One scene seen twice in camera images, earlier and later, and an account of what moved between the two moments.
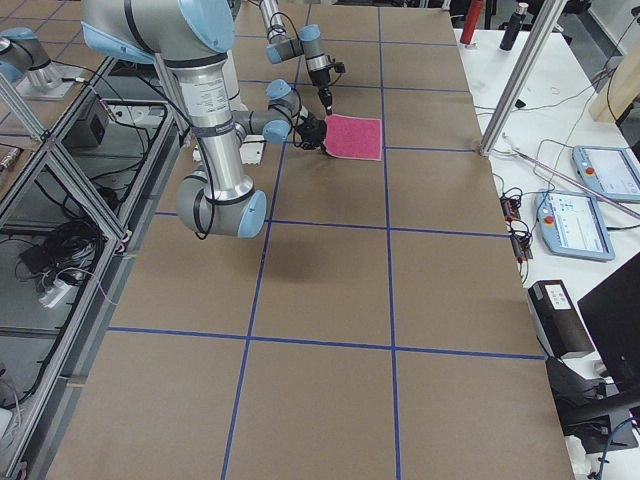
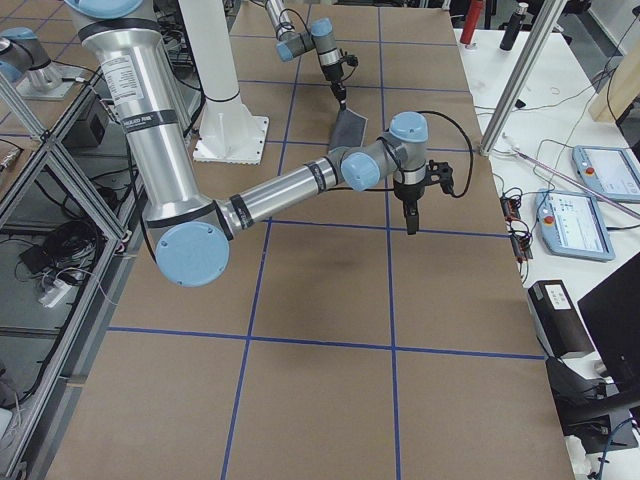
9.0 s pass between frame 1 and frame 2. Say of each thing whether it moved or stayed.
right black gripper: moved
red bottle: stayed
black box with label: stayed
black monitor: stayed
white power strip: stayed
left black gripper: moved
